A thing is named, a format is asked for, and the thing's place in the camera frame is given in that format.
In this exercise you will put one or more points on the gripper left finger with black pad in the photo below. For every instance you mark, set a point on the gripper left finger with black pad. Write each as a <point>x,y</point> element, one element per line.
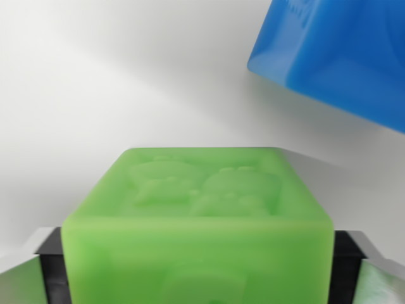
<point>28,272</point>

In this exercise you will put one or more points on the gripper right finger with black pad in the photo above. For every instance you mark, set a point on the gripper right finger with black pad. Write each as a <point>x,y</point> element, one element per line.
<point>364,278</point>

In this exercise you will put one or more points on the green embossed cube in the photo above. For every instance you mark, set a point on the green embossed cube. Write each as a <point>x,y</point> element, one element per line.
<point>196,247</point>

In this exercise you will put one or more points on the blue embossed cube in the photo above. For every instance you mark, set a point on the blue embossed cube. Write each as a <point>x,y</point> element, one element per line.
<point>341,57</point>

